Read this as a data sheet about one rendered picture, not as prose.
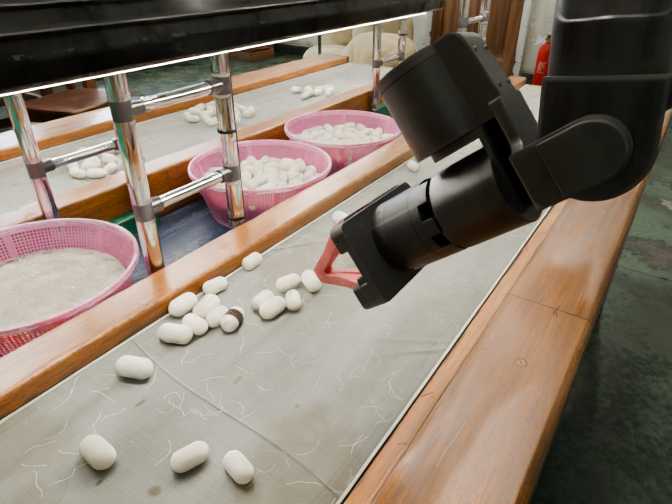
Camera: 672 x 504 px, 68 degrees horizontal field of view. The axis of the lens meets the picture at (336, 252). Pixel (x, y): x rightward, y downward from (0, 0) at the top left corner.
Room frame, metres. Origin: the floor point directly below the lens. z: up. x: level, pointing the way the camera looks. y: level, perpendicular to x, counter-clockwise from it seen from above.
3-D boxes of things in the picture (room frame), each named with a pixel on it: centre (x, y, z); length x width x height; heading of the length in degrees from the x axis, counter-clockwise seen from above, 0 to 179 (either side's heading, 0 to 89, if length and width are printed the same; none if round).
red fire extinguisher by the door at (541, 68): (4.86, -1.92, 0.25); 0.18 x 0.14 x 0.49; 144
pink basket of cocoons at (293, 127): (1.13, -0.02, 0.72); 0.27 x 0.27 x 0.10
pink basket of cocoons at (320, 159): (0.89, 0.14, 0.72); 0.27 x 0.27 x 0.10
